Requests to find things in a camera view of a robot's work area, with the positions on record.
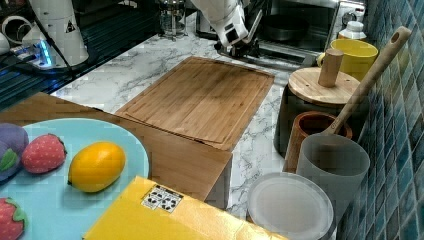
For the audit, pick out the yellow cereal box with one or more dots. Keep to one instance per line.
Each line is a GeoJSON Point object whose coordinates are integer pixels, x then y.
{"type": "Point", "coordinates": [146, 210]}

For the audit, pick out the dark pan inside oven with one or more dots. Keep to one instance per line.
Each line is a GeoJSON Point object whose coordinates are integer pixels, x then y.
{"type": "Point", "coordinates": [283, 28]}

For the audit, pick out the brown wooden utensil holder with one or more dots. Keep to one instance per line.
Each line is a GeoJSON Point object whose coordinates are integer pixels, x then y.
{"type": "Point", "coordinates": [304, 124]}

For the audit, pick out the black canister with wooden lid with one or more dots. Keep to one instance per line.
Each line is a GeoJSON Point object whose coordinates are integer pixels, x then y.
{"type": "Point", "coordinates": [322, 88]}

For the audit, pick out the glass oven door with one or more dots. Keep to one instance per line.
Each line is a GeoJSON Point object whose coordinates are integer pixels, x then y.
{"type": "Point", "coordinates": [272, 55]}

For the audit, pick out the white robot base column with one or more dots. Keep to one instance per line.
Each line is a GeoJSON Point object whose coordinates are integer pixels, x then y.
{"type": "Point", "coordinates": [55, 38]}

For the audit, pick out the frosted plastic cup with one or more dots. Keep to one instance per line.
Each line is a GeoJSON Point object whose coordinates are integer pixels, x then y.
{"type": "Point", "coordinates": [337, 165]}

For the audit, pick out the light blue plate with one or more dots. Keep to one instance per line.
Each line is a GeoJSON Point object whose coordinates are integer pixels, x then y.
{"type": "Point", "coordinates": [56, 210]}

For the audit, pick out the clear jar with white lid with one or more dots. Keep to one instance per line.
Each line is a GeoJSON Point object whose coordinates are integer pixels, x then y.
{"type": "Point", "coordinates": [290, 205]}

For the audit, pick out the wooden spoon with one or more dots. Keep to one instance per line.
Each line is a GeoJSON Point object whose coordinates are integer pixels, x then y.
{"type": "Point", "coordinates": [386, 56]}

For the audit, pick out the white capped bottle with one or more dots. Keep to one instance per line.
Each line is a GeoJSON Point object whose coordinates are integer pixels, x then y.
{"type": "Point", "coordinates": [353, 30]}

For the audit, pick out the wooden cutting board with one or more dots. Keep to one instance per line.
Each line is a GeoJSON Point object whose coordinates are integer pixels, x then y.
{"type": "Point", "coordinates": [202, 99]}

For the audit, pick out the purple toy eggplant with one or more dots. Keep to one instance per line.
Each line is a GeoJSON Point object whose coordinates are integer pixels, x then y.
{"type": "Point", "coordinates": [13, 141]}

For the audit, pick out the yellow mug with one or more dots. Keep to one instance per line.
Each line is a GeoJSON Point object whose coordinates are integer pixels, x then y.
{"type": "Point", "coordinates": [358, 57]}

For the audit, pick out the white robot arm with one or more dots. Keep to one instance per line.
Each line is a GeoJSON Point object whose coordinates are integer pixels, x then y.
{"type": "Point", "coordinates": [213, 11]}

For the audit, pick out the yellow toy lemon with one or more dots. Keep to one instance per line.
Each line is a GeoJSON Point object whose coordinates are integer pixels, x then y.
{"type": "Point", "coordinates": [96, 166]}

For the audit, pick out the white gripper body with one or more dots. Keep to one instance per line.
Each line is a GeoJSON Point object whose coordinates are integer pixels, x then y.
{"type": "Point", "coordinates": [232, 31]}

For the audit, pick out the red toy strawberry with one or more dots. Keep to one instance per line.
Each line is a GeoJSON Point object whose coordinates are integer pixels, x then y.
{"type": "Point", "coordinates": [12, 219]}
{"type": "Point", "coordinates": [44, 154]}

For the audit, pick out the stainless steel toaster oven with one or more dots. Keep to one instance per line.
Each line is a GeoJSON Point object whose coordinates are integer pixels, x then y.
{"type": "Point", "coordinates": [325, 17]}

